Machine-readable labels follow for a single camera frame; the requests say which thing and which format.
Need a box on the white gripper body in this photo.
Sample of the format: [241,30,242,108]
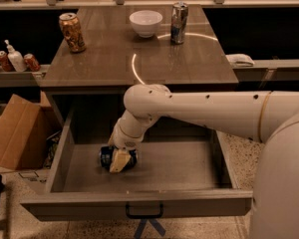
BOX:
[113,124,144,150]

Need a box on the blue pepsi can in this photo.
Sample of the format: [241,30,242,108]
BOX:
[100,146,138,171]

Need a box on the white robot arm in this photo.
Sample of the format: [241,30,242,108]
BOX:
[109,85,299,239]

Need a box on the grey open top drawer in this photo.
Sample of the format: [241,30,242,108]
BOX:
[21,95,252,221]

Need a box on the grey cabinet with counter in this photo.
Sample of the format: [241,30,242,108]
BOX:
[39,4,239,127]

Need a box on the red can right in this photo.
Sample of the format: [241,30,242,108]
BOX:
[24,53,41,72]

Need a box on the red can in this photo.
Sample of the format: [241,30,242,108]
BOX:
[0,51,14,72]
[24,53,41,72]

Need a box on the gold patterned drink can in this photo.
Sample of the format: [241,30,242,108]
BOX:
[59,12,86,53]

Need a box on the silver blue energy can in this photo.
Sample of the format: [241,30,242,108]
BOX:
[170,1,188,45]

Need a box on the red can left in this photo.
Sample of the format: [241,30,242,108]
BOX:
[0,51,14,72]

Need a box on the brown cardboard box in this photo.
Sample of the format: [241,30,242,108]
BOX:
[0,93,61,170]

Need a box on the white ceramic bowl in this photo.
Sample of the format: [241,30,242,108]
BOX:
[130,10,162,38]

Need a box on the grey side shelf left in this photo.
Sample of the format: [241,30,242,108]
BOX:
[0,65,50,88]

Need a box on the grey side shelf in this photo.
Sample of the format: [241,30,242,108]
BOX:
[0,65,50,88]
[233,59,299,83]

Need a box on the white pump bottle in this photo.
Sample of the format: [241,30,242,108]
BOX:
[5,40,27,72]

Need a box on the folded white cloth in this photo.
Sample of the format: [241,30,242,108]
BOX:
[226,54,254,67]

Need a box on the grey side shelf right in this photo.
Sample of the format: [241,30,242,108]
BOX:
[233,59,299,83]

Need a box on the black drawer handle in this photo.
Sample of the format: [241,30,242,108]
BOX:
[125,203,164,219]

